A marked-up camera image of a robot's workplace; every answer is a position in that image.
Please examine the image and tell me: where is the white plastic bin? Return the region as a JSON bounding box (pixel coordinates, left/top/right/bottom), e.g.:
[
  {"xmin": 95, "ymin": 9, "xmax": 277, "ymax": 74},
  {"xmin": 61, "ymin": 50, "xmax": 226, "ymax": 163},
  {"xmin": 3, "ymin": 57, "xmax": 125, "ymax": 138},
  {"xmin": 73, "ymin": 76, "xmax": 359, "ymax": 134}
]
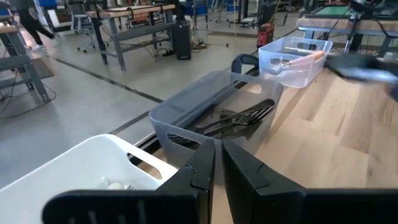
[{"xmin": 0, "ymin": 133, "xmax": 178, "ymax": 224}]

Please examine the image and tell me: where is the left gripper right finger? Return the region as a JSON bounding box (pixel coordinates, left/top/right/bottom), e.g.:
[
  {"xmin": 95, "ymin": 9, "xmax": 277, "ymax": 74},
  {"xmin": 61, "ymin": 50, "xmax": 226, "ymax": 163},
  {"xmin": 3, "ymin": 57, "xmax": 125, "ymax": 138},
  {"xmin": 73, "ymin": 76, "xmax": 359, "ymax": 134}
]
[{"xmin": 222, "ymin": 140, "xmax": 398, "ymax": 224}]

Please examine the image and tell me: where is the clear plastic bin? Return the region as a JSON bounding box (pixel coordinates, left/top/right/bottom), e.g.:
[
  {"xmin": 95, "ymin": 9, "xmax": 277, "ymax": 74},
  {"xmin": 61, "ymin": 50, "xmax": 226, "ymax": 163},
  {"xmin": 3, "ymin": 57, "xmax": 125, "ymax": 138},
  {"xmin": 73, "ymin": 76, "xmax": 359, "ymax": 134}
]
[{"xmin": 257, "ymin": 36, "xmax": 333, "ymax": 89}]

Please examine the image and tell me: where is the red tool case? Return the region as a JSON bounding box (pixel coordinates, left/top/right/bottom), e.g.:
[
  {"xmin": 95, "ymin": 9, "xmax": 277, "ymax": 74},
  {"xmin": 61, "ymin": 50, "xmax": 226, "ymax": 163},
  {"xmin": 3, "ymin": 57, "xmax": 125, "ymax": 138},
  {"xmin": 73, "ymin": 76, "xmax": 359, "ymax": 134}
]
[{"xmin": 257, "ymin": 22, "xmax": 275, "ymax": 49}]

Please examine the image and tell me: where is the person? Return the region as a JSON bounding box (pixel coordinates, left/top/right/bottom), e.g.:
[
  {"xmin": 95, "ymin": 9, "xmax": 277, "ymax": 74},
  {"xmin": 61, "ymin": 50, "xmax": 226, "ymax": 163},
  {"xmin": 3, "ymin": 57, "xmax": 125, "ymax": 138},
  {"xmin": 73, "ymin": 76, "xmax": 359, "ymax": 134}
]
[{"xmin": 15, "ymin": 0, "xmax": 62, "ymax": 52}]

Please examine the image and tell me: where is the orange-handled metal fork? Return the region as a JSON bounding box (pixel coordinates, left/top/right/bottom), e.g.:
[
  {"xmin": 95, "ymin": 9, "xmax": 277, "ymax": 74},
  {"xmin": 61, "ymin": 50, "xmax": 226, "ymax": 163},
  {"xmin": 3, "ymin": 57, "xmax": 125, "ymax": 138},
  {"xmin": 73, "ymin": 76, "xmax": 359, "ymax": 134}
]
[{"xmin": 273, "ymin": 50, "xmax": 326, "ymax": 75}]

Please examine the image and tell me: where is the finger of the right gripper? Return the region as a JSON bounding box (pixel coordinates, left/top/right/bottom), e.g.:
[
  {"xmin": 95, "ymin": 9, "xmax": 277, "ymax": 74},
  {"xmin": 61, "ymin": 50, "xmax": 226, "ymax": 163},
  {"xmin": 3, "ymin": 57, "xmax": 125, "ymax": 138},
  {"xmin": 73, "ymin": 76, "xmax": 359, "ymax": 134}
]
[
  {"xmin": 338, "ymin": 70, "xmax": 384, "ymax": 83},
  {"xmin": 325, "ymin": 54, "xmax": 379, "ymax": 74}
]

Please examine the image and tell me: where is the black metal fork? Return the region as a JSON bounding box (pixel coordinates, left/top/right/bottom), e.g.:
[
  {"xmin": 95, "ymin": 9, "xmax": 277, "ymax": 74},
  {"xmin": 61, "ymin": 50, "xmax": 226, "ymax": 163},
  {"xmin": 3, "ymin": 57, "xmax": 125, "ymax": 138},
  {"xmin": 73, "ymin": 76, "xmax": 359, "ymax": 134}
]
[
  {"xmin": 169, "ymin": 105, "xmax": 275, "ymax": 146},
  {"xmin": 192, "ymin": 98, "xmax": 276, "ymax": 135},
  {"xmin": 201, "ymin": 119, "xmax": 252, "ymax": 139}
]

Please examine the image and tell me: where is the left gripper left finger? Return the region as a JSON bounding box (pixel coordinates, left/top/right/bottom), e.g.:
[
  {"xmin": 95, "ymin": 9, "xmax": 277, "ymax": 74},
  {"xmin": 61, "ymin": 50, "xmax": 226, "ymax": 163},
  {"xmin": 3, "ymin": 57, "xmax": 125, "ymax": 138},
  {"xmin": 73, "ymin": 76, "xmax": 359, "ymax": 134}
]
[{"xmin": 42, "ymin": 139, "xmax": 216, "ymax": 224}]

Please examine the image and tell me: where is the wooden top workbench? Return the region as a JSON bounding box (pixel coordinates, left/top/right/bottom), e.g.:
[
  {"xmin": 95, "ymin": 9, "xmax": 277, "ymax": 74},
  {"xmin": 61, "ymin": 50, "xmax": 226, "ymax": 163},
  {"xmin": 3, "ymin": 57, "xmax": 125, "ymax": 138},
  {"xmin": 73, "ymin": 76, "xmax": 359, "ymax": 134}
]
[
  {"xmin": 86, "ymin": 3, "xmax": 178, "ymax": 72},
  {"xmin": 295, "ymin": 4, "xmax": 398, "ymax": 58}
]

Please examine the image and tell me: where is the brown floor mat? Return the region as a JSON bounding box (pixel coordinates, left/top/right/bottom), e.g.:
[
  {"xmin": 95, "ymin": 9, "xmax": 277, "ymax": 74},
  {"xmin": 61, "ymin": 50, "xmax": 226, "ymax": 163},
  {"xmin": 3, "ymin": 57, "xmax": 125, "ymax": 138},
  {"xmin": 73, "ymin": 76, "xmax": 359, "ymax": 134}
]
[{"xmin": 29, "ymin": 57, "xmax": 55, "ymax": 78}]

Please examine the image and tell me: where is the silver utensil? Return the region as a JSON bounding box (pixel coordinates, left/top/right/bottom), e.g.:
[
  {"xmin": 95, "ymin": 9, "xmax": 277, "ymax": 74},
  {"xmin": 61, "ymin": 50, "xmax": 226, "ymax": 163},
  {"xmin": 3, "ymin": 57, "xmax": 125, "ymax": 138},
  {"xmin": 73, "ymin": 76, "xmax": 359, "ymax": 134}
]
[{"xmin": 217, "ymin": 107, "xmax": 239, "ymax": 122}]

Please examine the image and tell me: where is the grey office chair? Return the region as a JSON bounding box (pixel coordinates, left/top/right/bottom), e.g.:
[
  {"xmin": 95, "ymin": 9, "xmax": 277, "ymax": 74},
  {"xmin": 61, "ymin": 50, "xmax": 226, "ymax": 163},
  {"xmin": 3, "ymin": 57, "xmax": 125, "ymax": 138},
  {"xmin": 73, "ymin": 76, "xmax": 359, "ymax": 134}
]
[{"xmin": 73, "ymin": 14, "xmax": 97, "ymax": 54}]

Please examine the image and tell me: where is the black computer tower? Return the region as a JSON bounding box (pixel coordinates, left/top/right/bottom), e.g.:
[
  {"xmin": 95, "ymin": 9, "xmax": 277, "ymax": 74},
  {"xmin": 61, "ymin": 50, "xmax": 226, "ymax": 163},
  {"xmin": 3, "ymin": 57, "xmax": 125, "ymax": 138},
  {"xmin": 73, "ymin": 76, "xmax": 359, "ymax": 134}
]
[{"xmin": 172, "ymin": 23, "xmax": 192, "ymax": 61}]

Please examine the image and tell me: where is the grey translucent plastic bin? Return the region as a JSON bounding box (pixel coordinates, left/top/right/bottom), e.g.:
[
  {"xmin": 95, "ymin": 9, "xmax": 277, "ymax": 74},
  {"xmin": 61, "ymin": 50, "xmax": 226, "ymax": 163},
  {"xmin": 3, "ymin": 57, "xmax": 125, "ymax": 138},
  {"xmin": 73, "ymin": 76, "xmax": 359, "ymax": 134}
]
[{"xmin": 148, "ymin": 70, "xmax": 284, "ymax": 187}]

